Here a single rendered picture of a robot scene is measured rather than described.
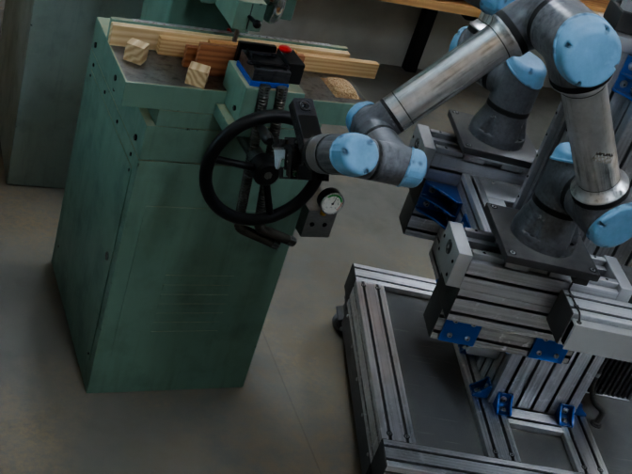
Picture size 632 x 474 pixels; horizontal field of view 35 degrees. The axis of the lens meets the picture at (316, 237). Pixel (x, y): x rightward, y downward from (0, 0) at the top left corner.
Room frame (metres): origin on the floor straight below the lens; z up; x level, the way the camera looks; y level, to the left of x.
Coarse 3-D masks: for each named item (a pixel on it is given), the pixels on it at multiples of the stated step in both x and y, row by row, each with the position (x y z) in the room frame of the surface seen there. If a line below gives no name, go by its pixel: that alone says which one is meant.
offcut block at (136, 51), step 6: (126, 42) 2.04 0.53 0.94; (132, 42) 2.05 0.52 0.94; (138, 42) 2.06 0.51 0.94; (144, 42) 2.07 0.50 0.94; (126, 48) 2.04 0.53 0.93; (132, 48) 2.04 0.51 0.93; (138, 48) 2.04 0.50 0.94; (144, 48) 2.05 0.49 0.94; (126, 54) 2.04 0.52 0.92; (132, 54) 2.04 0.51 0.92; (138, 54) 2.04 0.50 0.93; (144, 54) 2.05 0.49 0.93; (132, 60) 2.04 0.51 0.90; (138, 60) 2.04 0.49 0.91; (144, 60) 2.06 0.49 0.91
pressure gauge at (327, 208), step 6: (324, 192) 2.17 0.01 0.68; (330, 192) 2.17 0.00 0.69; (336, 192) 2.18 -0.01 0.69; (318, 198) 2.17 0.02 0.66; (324, 198) 2.16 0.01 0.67; (330, 198) 2.17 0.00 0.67; (342, 198) 2.18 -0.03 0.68; (318, 204) 2.17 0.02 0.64; (324, 204) 2.16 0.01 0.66; (330, 204) 2.17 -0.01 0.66; (336, 204) 2.18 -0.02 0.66; (342, 204) 2.18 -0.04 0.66; (324, 210) 2.16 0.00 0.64; (330, 210) 2.17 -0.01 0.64; (336, 210) 2.18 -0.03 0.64
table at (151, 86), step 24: (120, 48) 2.10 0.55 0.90; (120, 72) 1.98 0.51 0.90; (144, 72) 2.01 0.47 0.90; (168, 72) 2.05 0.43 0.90; (312, 72) 2.33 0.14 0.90; (120, 96) 1.95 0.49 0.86; (144, 96) 1.97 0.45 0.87; (168, 96) 1.99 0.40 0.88; (192, 96) 2.02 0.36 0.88; (216, 96) 2.05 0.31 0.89; (312, 96) 2.19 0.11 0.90; (360, 96) 2.29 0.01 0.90; (216, 120) 2.02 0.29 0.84; (336, 120) 2.21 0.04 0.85
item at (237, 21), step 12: (216, 0) 2.28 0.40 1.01; (228, 0) 2.22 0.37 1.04; (240, 0) 2.17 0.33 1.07; (252, 0) 2.20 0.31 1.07; (228, 12) 2.21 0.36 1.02; (240, 12) 2.18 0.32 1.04; (252, 12) 2.19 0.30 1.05; (264, 12) 2.21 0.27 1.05; (240, 24) 2.18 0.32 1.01; (252, 24) 2.19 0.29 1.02
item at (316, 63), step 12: (168, 36) 2.16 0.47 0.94; (156, 48) 2.14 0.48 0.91; (168, 48) 2.14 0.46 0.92; (180, 48) 2.16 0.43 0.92; (312, 60) 2.33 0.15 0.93; (324, 60) 2.35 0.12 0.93; (336, 60) 2.36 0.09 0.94; (348, 60) 2.38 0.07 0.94; (360, 60) 2.41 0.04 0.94; (324, 72) 2.35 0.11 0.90; (336, 72) 2.37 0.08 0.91; (348, 72) 2.39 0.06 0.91; (360, 72) 2.40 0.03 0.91; (372, 72) 2.42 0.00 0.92
